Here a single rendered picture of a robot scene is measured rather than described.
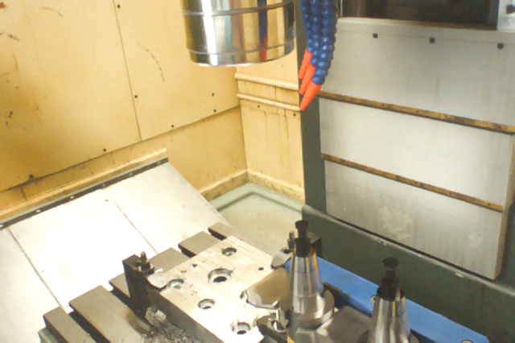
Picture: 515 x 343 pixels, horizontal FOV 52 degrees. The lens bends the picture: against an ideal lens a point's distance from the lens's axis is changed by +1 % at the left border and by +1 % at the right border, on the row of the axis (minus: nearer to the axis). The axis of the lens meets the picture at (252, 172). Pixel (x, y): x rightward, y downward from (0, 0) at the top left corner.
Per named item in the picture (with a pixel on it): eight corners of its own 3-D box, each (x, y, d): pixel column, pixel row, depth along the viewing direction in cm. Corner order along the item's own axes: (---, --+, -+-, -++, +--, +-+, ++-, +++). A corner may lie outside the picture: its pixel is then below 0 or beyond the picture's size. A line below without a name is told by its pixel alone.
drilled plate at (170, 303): (244, 377, 88) (241, 353, 86) (149, 303, 108) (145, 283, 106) (331, 307, 101) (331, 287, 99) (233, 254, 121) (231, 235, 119)
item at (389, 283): (402, 291, 50) (404, 260, 48) (394, 300, 49) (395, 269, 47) (386, 285, 51) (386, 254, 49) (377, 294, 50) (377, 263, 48)
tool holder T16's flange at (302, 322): (344, 314, 61) (344, 296, 60) (314, 345, 57) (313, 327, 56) (301, 294, 65) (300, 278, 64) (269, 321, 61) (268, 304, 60)
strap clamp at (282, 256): (282, 307, 109) (277, 246, 102) (271, 300, 111) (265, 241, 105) (323, 278, 116) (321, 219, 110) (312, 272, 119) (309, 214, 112)
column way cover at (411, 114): (496, 286, 109) (528, 33, 87) (319, 214, 142) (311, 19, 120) (507, 274, 112) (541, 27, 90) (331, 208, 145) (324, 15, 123)
